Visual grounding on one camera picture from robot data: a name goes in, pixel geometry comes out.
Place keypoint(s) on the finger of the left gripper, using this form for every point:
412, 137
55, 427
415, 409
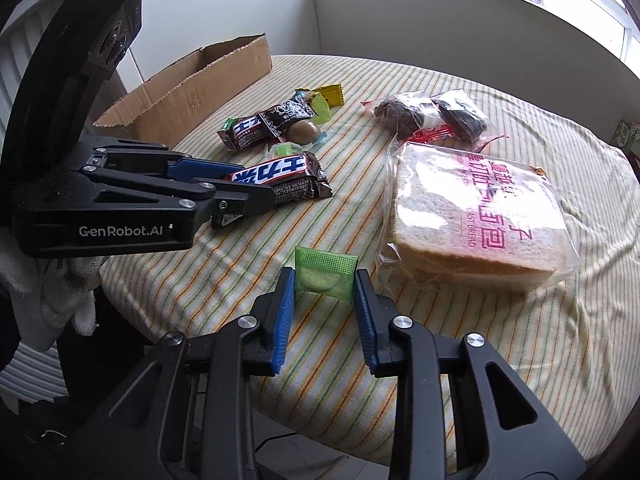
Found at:
220, 199
200, 167

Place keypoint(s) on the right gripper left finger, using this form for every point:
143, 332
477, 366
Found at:
184, 413

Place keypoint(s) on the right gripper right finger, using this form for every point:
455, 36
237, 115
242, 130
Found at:
502, 430

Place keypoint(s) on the green candy packet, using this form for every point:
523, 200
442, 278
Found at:
325, 273

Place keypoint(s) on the bagged sliced bread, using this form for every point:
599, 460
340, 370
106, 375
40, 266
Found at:
457, 217

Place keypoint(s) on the bagged dark pastry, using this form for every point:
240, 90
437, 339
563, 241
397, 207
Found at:
472, 127
411, 116

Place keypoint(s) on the white gloved left hand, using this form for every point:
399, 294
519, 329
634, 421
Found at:
48, 294

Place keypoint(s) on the brown cardboard box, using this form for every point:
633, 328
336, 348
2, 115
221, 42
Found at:
169, 105

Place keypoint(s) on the green flat snack packet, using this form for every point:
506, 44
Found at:
229, 123

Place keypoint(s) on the light green wrapped candy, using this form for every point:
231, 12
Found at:
284, 149

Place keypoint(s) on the brown wrapped egg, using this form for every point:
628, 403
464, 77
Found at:
303, 132

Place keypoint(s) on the black small snack packet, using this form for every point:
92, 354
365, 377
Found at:
278, 118

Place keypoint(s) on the white refrigerator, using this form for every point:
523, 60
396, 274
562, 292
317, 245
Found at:
173, 28

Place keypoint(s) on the striped yellow tablecloth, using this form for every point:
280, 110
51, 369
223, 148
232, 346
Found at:
575, 344

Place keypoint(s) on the green carton box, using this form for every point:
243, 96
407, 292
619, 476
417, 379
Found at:
626, 137

